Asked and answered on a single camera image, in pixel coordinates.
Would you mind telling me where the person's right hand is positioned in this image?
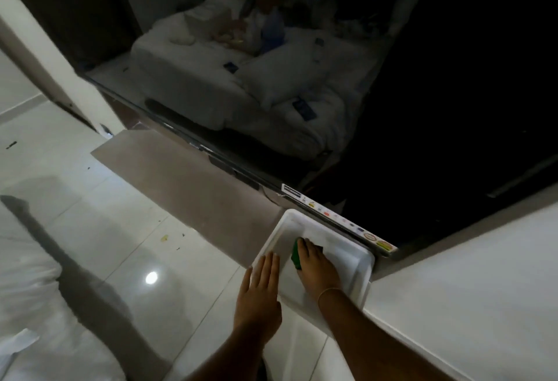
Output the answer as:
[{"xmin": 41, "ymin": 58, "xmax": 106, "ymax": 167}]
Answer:
[{"xmin": 296, "ymin": 238, "xmax": 344, "ymax": 302}]

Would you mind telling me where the large black television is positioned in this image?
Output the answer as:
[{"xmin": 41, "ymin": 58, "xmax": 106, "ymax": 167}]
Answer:
[{"xmin": 74, "ymin": 0, "xmax": 558, "ymax": 260}]

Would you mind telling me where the person's left hand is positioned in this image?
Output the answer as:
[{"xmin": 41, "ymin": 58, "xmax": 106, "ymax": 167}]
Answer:
[{"xmin": 234, "ymin": 252, "xmax": 284, "ymax": 345}]

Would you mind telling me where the person's right forearm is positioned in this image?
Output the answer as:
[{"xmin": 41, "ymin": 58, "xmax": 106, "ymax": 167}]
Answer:
[{"xmin": 317, "ymin": 289, "xmax": 456, "ymax": 381}]

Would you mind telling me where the green cleaning sponge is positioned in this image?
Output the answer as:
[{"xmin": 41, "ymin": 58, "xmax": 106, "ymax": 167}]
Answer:
[{"xmin": 291, "ymin": 238, "xmax": 326, "ymax": 271}]

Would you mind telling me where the white plastic tray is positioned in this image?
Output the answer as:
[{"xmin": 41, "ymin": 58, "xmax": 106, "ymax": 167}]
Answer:
[{"xmin": 251, "ymin": 208, "xmax": 376, "ymax": 338}]

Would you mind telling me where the white bed sheet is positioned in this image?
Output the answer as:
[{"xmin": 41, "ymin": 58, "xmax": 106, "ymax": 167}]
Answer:
[{"xmin": 0, "ymin": 195, "xmax": 128, "ymax": 381}]

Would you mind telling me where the grey television shelf board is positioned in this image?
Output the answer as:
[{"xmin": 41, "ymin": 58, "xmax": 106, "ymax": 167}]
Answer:
[{"xmin": 90, "ymin": 129, "xmax": 289, "ymax": 269}]

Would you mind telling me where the white cabinet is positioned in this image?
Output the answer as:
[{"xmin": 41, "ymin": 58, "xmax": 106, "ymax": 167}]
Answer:
[{"xmin": 364, "ymin": 195, "xmax": 558, "ymax": 381}]

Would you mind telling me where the person's left forearm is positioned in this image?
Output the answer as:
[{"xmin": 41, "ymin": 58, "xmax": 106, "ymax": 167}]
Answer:
[{"xmin": 185, "ymin": 327, "xmax": 282, "ymax": 381}]

